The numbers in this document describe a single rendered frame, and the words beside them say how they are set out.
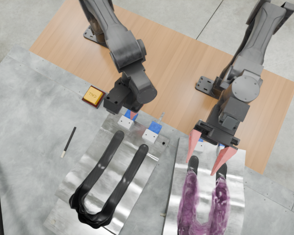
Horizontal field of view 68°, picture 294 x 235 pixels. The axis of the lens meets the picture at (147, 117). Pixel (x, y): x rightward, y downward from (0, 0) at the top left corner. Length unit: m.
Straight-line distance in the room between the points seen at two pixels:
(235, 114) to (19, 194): 0.89
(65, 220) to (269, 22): 0.90
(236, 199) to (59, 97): 0.84
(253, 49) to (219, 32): 1.59
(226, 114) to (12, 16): 2.39
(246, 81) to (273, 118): 0.60
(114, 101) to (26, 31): 1.94
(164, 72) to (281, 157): 1.26
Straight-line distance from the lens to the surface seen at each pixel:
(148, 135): 0.81
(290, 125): 2.06
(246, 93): 0.49
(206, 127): 0.52
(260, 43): 0.64
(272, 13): 0.70
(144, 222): 0.94
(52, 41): 1.22
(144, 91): 0.54
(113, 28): 0.59
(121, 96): 0.60
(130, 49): 0.55
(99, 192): 0.82
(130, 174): 0.84
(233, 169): 0.91
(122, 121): 0.83
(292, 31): 2.46
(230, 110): 0.46
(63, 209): 0.93
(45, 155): 1.03
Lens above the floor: 1.72
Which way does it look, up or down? 75 degrees down
